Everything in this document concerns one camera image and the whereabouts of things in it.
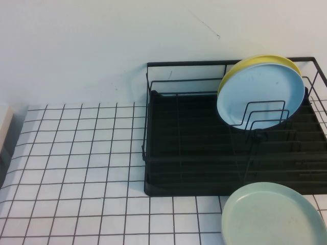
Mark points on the blue plate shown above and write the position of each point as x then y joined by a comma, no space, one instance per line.
255,89

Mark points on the yellow plate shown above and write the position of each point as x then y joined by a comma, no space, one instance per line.
268,58

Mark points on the pale green plate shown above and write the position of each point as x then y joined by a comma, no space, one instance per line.
268,217

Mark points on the white grid-pattern table mat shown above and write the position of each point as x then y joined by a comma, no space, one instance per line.
76,166

